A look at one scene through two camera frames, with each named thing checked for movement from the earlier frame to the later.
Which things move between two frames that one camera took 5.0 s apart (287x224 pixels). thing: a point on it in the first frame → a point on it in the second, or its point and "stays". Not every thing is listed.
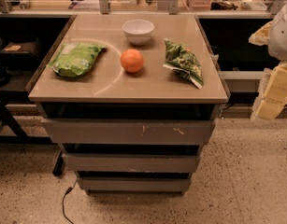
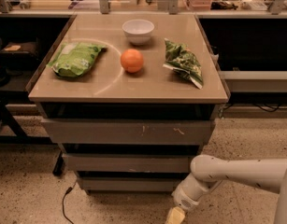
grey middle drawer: (130, 162) stays
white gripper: (281, 35) → (184, 198)
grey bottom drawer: (134, 184) stays
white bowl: (138, 31) stays
